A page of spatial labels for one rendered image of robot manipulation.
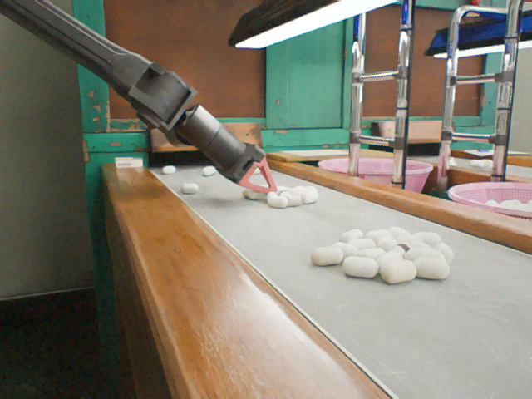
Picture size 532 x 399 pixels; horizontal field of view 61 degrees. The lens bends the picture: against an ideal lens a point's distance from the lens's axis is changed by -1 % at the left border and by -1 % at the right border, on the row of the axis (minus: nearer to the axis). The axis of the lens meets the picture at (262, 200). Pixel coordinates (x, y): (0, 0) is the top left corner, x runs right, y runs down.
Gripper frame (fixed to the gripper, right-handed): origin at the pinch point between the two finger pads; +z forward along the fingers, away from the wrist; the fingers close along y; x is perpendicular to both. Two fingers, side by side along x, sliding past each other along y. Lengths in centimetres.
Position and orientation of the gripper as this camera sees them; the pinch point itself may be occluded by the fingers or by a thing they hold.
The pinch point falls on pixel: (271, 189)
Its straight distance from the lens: 81.2
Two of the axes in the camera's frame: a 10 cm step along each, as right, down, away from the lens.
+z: 7.1, 5.8, 4.0
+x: -6.0, 7.9, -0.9
